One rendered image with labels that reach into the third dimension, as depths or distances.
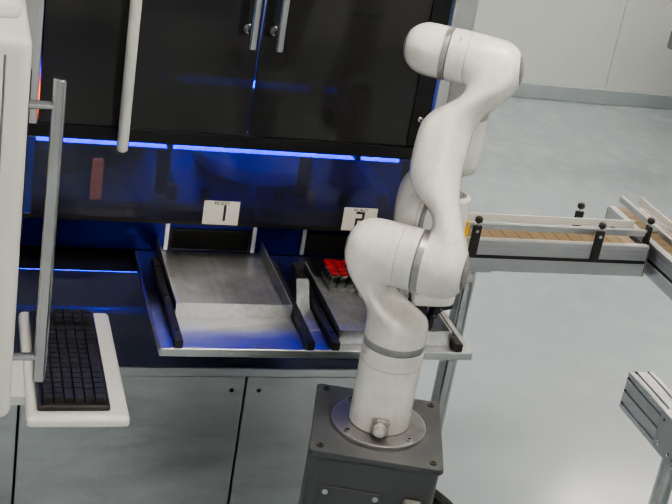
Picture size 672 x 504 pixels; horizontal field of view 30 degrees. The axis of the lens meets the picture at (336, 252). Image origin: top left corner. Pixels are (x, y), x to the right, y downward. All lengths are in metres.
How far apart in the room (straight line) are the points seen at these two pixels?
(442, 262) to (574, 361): 2.67
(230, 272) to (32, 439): 0.65
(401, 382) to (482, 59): 0.62
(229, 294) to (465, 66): 0.85
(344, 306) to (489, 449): 1.42
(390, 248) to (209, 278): 0.75
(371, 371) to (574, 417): 2.19
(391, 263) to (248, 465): 1.15
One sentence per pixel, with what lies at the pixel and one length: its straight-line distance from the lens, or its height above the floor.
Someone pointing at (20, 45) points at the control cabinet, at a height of 1.54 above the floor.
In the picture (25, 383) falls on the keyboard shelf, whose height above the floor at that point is 0.80.
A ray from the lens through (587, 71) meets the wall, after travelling 8.47.
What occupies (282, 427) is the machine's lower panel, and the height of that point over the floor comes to 0.43.
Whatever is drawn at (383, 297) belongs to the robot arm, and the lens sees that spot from 2.34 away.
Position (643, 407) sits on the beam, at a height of 0.50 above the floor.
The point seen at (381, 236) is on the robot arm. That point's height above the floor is 1.27.
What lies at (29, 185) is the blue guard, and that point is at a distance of 2.87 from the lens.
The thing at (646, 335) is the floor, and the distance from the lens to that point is 5.29.
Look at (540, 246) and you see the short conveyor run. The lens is 3.37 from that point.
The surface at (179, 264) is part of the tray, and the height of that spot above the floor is 0.88.
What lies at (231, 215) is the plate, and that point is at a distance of 2.95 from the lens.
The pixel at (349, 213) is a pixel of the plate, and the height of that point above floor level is 1.03.
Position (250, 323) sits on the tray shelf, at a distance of 2.76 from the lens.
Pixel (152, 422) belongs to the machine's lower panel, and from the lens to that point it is 3.19.
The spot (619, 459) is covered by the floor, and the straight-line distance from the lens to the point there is 4.35.
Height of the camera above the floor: 2.14
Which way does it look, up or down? 23 degrees down
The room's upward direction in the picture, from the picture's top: 10 degrees clockwise
